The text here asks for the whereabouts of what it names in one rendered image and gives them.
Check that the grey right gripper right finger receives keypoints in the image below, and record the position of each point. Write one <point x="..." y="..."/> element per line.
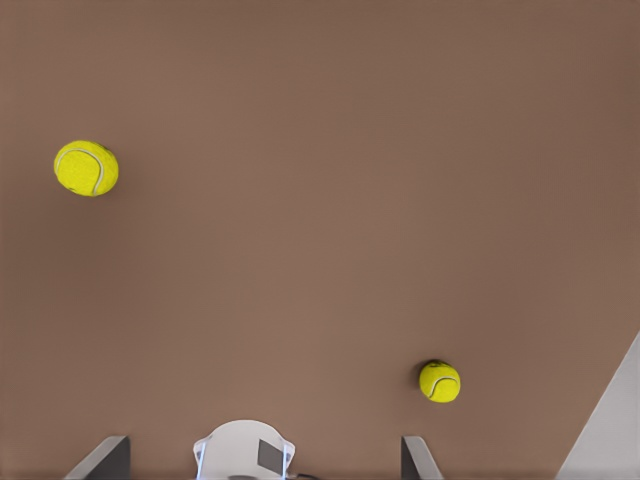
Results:
<point x="416" y="462"/>

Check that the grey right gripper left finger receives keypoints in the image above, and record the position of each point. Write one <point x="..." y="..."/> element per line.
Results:
<point x="111" y="462"/>

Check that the small yellow tennis ball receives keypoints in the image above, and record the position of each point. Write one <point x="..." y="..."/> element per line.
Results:
<point x="439" y="382"/>

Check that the large yellow tennis ball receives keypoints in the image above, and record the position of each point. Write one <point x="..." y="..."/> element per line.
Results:
<point x="85" y="168"/>

